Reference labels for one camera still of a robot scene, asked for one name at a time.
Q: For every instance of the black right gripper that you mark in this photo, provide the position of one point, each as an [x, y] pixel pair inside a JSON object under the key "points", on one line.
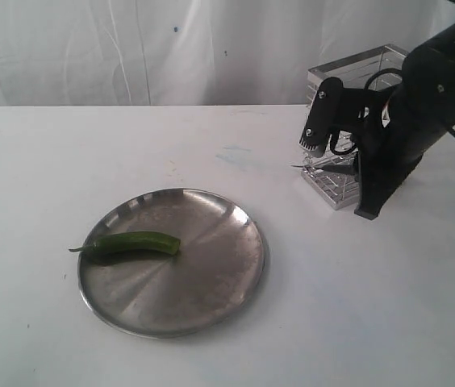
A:
{"points": [[389, 149]]}

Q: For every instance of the black handled knife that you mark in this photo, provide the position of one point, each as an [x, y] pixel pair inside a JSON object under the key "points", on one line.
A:
{"points": [[342, 169]]}

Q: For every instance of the green cucumber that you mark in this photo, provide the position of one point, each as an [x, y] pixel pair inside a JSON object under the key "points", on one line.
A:
{"points": [[131, 241]]}

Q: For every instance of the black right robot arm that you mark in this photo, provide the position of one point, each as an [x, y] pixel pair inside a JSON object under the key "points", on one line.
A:
{"points": [[428, 77]]}

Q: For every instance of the round steel plate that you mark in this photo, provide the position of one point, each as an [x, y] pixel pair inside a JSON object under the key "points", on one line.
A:
{"points": [[213, 275]]}

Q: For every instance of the white backdrop curtain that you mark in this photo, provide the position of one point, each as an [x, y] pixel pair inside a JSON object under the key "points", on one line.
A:
{"points": [[142, 53]]}

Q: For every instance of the chrome wire utensil holder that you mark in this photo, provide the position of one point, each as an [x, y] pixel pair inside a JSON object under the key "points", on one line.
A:
{"points": [[339, 191]]}

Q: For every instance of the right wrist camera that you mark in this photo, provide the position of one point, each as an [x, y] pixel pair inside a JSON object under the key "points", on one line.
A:
{"points": [[334, 108]]}

